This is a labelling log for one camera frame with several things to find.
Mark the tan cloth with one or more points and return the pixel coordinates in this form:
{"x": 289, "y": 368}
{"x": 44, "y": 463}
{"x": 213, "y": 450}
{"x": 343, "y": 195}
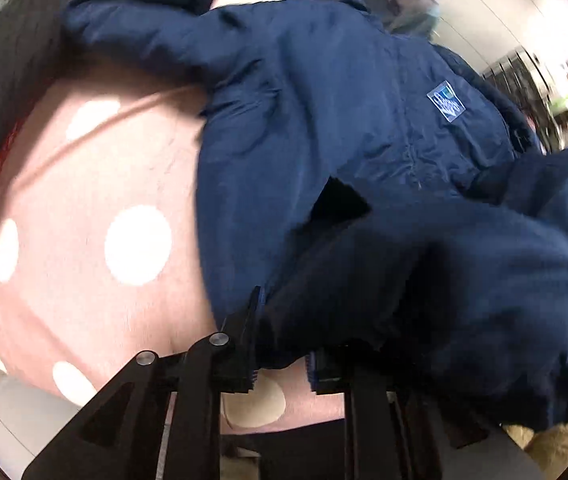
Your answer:
{"x": 564, "y": 445}

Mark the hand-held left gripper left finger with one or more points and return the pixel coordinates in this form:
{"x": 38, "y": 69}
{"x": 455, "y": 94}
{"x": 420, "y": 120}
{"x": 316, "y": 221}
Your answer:
{"x": 258, "y": 305}

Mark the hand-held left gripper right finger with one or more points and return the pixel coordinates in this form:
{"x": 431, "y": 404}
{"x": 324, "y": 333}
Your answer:
{"x": 315, "y": 372}

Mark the dark grey blanket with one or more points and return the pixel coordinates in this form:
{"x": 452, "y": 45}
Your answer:
{"x": 8, "y": 85}

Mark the black metal rack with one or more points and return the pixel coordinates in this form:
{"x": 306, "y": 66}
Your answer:
{"x": 519, "y": 75}

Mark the pink polka dot blanket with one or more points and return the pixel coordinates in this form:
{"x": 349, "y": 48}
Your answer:
{"x": 113, "y": 170}

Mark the navy blue jacket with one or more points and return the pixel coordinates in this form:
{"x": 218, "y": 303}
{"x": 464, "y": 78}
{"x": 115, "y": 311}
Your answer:
{"x": 339, "y": 110}

